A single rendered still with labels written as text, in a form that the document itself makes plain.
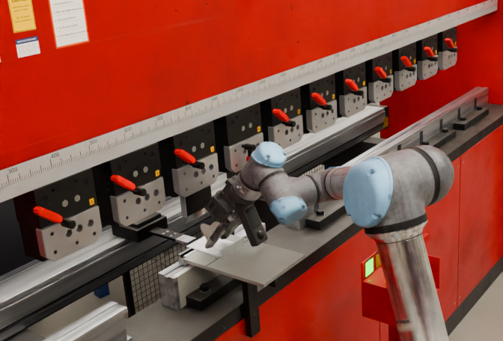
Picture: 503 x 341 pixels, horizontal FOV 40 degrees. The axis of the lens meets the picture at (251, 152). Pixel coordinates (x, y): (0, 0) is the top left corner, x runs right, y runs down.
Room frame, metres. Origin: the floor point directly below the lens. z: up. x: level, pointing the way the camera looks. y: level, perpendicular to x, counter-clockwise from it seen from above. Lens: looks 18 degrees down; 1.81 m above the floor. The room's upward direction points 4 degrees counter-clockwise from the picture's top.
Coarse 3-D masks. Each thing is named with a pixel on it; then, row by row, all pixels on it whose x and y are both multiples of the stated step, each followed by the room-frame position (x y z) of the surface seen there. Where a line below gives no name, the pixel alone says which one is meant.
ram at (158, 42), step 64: (0, 0) 1.30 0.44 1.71; (128, 0) 1.54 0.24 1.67; (192, 0) 1.70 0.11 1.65; (256, 0) 1.89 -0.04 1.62; (320, 0) 2.14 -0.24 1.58; (384, 0) 2.46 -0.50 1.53; (448, 0) 2.90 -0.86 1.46; (0, 64) 1.28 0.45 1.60; (64, 64) 1.39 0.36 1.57; (128, 64) 1.52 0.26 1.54; (192, 64) 1.68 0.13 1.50; (256, 64) 1.88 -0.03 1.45; (0, 128) 1.26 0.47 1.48; (64, 128) 1.37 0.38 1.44; (0, 192) 1.24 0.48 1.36
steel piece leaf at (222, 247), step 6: (222, 240) 1.72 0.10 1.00; (240, 240) 1.67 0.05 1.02; (204, 246) 1.69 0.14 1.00; (216, 246) 1.68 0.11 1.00; (222, 246) 1.68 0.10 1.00; (228, 246) 1.64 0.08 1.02; (234, 246) 1.65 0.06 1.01; (240, 246) 1.67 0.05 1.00; (210, 252) 1.65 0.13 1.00; (216, 252) 1.65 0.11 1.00; (222, 252) 1.62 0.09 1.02; (228, 252) 1.64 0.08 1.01
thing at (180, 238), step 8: (152, 216) 1.85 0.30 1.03; (160, 216) 1.86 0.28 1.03; (120, 224) 1.83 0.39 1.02; (136, 224) 1.80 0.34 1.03; (144, 224) 1.82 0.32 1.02; (152, 224) 1.82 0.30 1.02; (160, 224) 1.85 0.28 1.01; (112, 232) 1.85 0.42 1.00; (120, 232) 1.82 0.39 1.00; (128, 232) 1.80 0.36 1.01; (136, 232) 1.78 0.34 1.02; (144, 232) 1.80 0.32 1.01; (152, 232) 1.80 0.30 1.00; (160, 232) 1.80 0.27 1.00; (168, 232) 1.79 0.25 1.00; (136, 240) 1.78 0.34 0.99; (176, 240) 1.74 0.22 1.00; (184, 240) 1.73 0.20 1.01; (192, 240) 1.73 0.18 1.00
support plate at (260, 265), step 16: (192, 256) 1.64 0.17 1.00; (208, 256) 1.63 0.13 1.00; (240, 256) 1.62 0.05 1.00; (256, 256) 1.61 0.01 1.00; (272, 256) 1.60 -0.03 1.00; (288, 256) 1.60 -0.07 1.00; (304, 256) 1.60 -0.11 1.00; (224, 272) 1.54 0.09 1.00; (240, 272) 1.53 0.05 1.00; (256, 272) 1.52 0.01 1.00; (272, 272) 1.52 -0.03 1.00
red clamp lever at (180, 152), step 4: (176, 152) 1.57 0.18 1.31; (180, 152) 1.57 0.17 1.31; (184, 152) 1.58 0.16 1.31; (180, 156) 1.57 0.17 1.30; (184, 156) 1.57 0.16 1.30; (188, 156) 1.59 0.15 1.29; (192, 156) 1.60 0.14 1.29; (184, 160) 1.59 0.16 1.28; (188, 160) 1.59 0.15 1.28; (192, 160) 1.60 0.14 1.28; (192, 164) 1.63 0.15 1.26; (196, 164) 1.61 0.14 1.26; (200, 164) 1.61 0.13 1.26; (200, 168) 1.61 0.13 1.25
